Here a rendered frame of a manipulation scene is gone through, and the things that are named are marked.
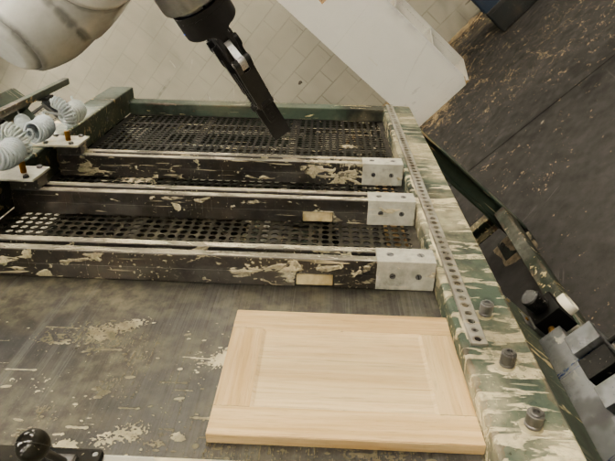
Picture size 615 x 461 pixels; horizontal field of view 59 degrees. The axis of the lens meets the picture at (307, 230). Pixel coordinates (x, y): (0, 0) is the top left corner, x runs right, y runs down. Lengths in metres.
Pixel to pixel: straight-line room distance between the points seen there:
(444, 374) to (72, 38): 0.74
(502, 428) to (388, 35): 4.03
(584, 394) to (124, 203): 1.15
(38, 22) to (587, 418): 0.92
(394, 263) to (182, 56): 5.65
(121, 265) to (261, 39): 5.22
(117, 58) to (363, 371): 6.26
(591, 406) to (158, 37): 6.13
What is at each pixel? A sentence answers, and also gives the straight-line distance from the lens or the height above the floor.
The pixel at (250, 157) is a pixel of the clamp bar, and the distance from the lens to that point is 1.75.
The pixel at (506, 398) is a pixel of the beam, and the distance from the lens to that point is 0.92.
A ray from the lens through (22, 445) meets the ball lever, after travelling 0.73.
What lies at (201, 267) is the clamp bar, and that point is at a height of 1.29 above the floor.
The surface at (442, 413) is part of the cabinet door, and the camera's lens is 0.91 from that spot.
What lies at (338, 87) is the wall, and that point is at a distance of 6.32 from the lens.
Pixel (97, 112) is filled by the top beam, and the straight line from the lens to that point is 2.24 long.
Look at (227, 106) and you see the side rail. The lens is 2.44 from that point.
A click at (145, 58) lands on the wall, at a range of 6.81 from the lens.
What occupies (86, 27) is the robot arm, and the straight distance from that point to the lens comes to 0.58.
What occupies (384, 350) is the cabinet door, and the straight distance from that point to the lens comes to 1.01.
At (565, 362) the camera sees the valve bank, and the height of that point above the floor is 0.74.
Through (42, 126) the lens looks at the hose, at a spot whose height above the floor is 1.80.
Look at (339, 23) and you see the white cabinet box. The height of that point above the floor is 1.10.
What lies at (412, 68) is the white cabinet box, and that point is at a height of 0.42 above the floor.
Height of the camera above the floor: 1.49
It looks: 16 degrees down
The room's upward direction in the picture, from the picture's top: 52 degrees counter-clockwise
